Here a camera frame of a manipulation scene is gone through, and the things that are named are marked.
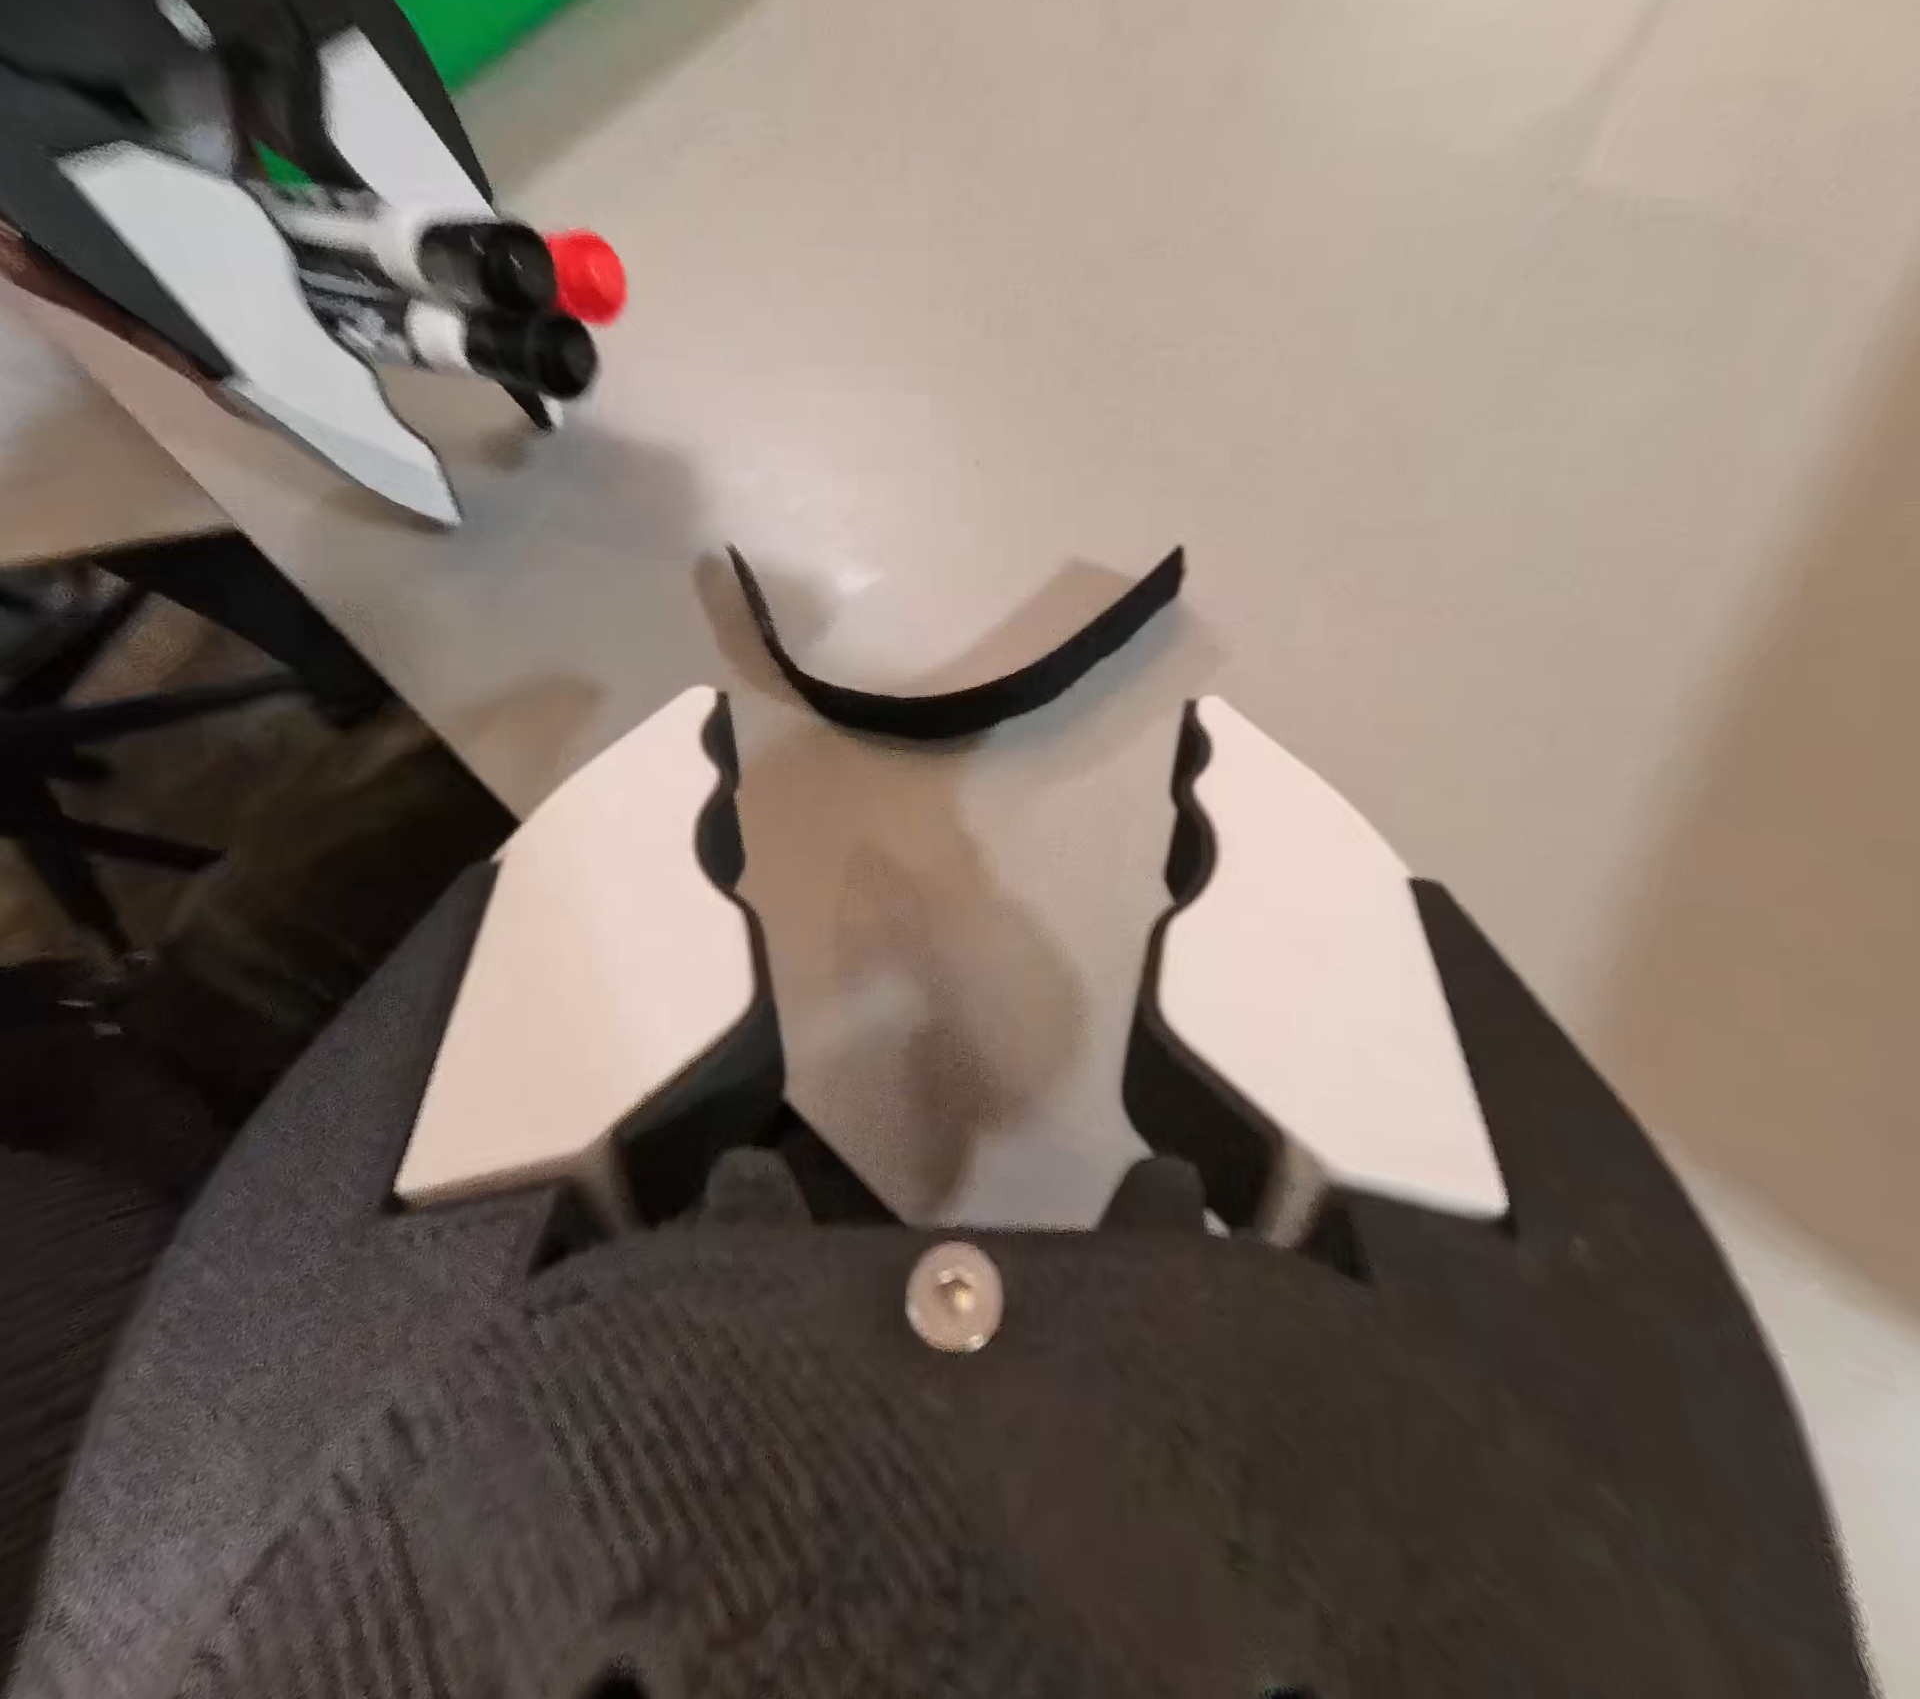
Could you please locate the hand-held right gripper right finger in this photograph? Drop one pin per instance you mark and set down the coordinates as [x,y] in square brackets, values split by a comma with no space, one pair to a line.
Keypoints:
[1321,980]

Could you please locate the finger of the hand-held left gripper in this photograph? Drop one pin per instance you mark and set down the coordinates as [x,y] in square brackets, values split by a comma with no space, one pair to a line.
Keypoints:
[383,125]
[195,245]

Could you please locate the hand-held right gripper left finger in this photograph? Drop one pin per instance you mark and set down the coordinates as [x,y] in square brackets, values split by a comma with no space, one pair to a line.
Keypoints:
[601,980]

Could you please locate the black dry-erase marker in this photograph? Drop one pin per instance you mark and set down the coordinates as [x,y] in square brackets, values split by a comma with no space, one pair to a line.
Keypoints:
[532,357]
[488,259]

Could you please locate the red dry-erase marker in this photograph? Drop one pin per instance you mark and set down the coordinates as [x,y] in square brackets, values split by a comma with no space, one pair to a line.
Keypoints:
[588,277]

